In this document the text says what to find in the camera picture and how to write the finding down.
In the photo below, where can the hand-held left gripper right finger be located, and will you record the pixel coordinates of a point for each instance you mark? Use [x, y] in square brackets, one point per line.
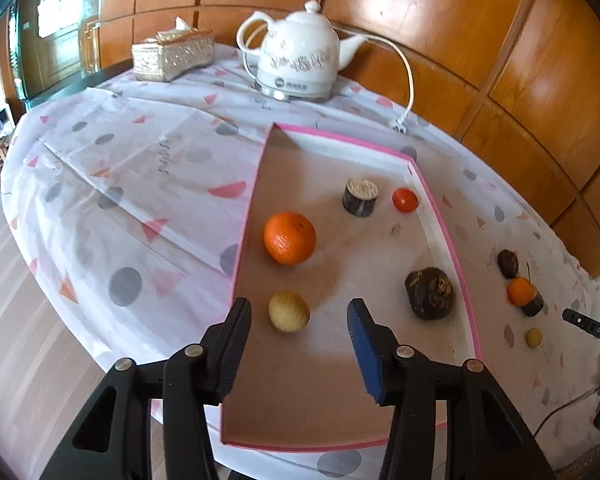
[367, 350]

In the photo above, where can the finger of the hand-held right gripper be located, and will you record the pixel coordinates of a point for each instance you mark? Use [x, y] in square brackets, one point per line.
[592, 329]

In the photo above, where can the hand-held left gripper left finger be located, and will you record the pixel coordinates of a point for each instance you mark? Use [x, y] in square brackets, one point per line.
[232, 350]

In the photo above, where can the large potato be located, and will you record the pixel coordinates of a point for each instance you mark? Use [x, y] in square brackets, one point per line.
[533, 337]

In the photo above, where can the small potato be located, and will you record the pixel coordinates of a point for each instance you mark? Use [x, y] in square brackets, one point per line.
[289, 312]

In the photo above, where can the orange with stem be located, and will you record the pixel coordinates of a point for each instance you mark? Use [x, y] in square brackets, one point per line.
[521, 292]

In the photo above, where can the pink shallow tray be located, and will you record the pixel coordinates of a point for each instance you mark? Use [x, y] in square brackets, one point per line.
[360, 270]

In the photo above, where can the long dark lumpy root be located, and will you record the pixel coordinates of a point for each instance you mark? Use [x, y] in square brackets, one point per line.
[430, 293]

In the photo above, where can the round dark root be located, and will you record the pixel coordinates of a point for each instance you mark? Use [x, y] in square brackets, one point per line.
[508, 263]

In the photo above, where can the orange without stem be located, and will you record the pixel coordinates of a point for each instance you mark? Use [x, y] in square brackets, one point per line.
[290, 239]

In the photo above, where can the short dark-skinned root piece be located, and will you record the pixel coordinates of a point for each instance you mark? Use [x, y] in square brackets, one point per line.
[360, 197]

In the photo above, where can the red tomato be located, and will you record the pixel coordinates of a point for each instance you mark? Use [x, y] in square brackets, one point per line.
[405, 200]

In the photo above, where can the white patterned tablecloth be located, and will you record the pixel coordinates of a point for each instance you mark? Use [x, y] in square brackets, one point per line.
[145, 160]

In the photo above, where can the silver kettle base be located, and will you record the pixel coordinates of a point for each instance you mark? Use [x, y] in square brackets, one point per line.
[292, 91]

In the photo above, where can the gold embossed tissue box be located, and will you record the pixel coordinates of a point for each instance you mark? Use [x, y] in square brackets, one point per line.
[172, 55]

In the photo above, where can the dark round table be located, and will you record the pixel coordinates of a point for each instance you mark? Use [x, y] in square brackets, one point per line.
[65, 87]

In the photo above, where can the wooden door with glass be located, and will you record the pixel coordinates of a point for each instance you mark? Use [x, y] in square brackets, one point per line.
[60, 20]

